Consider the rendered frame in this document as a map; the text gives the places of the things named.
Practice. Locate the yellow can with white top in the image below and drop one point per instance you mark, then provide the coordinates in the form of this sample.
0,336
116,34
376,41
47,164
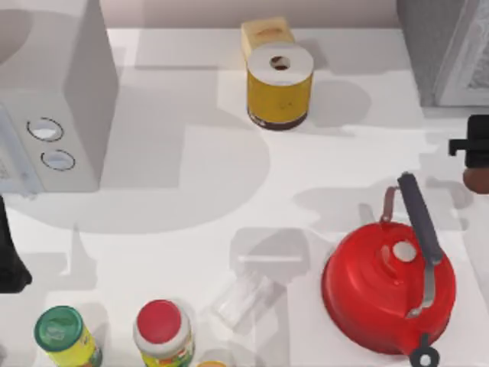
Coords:
278,97

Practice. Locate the clear drinking glass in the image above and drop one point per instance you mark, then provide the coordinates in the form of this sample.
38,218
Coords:
238,302

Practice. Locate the pale yellow box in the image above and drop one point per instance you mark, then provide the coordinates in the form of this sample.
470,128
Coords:
260,32

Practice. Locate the jar with red lid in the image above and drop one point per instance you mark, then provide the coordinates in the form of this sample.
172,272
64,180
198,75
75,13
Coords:
160,325

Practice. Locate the orange round thing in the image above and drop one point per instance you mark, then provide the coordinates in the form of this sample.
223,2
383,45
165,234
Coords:
212,364

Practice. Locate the round microwave knob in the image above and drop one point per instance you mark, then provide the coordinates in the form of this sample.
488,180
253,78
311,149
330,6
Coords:
45,130
58,160

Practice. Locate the pale microwave oven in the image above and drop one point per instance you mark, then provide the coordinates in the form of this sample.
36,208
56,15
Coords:
82,88

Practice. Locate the brown bottle with black pump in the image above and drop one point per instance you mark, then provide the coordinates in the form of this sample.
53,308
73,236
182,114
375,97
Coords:
477,145

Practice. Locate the yellow jar with green lid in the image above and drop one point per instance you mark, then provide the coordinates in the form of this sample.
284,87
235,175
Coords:
61,332

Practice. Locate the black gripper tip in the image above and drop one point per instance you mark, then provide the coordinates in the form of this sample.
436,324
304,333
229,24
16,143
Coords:
8,260

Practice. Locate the white framed cabinet door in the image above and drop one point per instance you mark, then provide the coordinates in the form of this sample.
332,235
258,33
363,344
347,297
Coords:
468,57

